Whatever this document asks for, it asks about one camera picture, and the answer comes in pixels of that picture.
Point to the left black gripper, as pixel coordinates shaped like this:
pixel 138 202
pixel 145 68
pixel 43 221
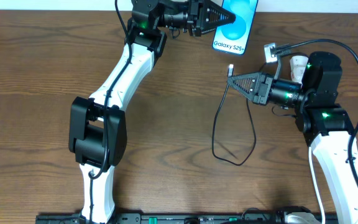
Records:
pixel 194 18

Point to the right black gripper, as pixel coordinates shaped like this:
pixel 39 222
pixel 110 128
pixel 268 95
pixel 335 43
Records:
pixel 263 89

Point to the blue Galaxy smartphone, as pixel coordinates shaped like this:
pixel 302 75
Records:
pixel 233 38

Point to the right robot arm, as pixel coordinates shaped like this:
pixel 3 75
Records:
pixel 326 126

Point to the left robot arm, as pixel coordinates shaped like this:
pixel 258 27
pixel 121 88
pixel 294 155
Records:
pixel 97 133

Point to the white USB charger plug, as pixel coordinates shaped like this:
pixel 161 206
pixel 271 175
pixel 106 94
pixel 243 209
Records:
pixel 298 67

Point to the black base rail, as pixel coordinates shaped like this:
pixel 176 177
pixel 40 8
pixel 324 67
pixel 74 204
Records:
pixel 252 216

